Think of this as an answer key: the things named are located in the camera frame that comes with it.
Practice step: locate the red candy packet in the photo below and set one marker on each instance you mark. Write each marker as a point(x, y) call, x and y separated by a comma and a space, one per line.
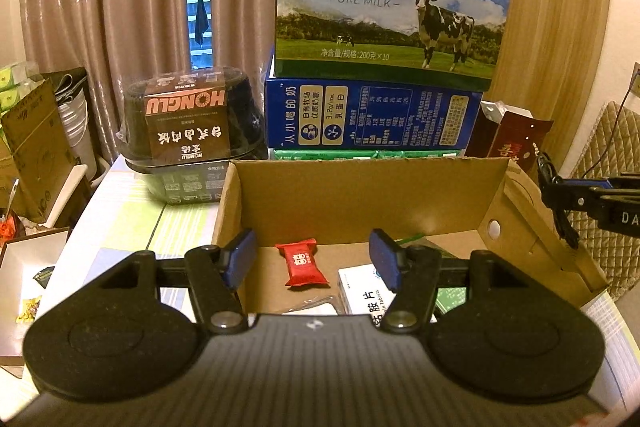
point(302, 264)

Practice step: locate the blue milk carton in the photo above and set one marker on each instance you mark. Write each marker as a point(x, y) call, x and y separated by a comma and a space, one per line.
point(370, 117)

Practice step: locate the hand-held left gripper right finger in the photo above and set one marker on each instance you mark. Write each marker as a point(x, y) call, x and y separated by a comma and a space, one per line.
point(385, 259)

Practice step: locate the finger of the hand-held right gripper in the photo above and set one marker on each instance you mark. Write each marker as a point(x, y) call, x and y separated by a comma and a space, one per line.
point(575, 196)

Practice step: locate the white tablet box blue print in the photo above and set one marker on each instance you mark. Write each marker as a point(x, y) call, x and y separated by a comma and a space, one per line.
point(360, 292)

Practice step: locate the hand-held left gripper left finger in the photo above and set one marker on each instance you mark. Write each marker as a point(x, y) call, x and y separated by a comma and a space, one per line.
point(240, 257)

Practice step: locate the brown cardboard box with bags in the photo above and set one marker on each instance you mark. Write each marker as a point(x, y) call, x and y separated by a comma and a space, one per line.
point(35, 157)

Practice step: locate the dark green packaged bowl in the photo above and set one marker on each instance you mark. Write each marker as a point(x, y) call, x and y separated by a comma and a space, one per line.
point(180, 182)

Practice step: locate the wall socket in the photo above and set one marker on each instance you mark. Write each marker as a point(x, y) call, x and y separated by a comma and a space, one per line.
point(636, 79)

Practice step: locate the green tissue packs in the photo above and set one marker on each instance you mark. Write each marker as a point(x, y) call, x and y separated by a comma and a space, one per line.
point(15, 82)

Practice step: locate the black bowl with brown label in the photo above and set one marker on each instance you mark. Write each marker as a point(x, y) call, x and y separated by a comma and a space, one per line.
point(195, 117)

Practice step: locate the beige quilted chair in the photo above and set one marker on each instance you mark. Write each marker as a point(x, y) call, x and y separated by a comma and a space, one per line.
point(605, 217)

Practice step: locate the beige curtain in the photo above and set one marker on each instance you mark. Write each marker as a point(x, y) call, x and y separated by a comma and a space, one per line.
point(115, 7)

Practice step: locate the white flat box with stickers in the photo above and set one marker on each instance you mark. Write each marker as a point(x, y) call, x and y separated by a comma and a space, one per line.
point(30, 267)

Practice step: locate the plaid cloth desktop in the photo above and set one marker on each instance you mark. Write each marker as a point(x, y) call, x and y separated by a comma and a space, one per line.
point(140, 232)

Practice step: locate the dark red small carton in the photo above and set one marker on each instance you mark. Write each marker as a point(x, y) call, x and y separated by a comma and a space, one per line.
point(515, 137)

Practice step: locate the white stacked buckets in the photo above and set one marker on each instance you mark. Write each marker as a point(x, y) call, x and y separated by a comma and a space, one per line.
point(75, 132)

